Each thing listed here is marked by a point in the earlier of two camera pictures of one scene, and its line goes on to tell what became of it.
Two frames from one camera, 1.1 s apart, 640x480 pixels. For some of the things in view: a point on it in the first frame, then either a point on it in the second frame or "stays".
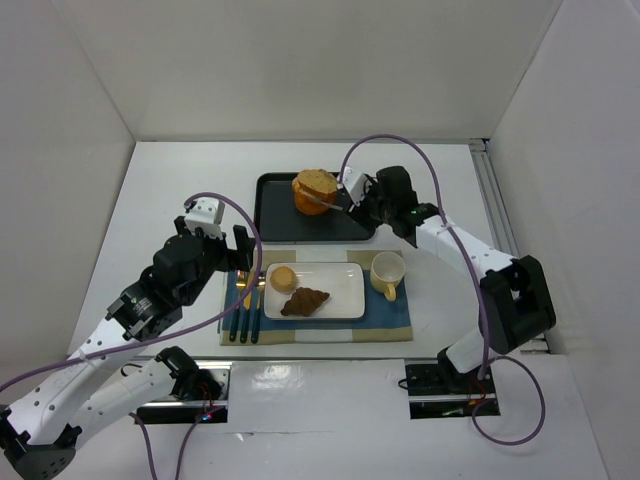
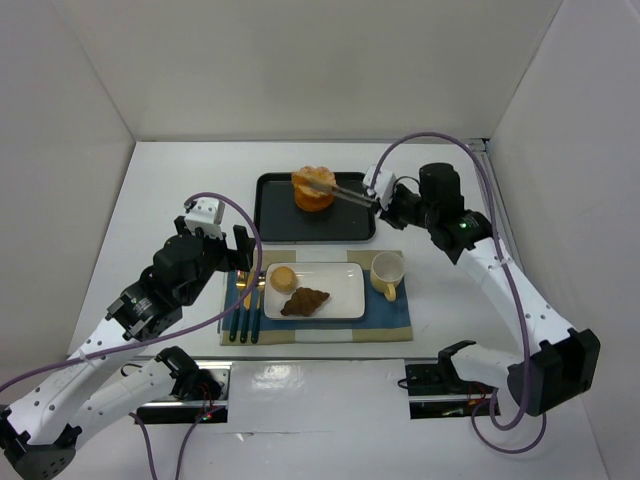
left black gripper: x=212 y=245 stays
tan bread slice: x=320 y=179 → x=315 y=192
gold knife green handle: x=246 y=314 stays
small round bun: x=283 y=279 stays
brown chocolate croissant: x=304 y=302 stays
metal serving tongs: x=332 y=206 → x=343 y=193
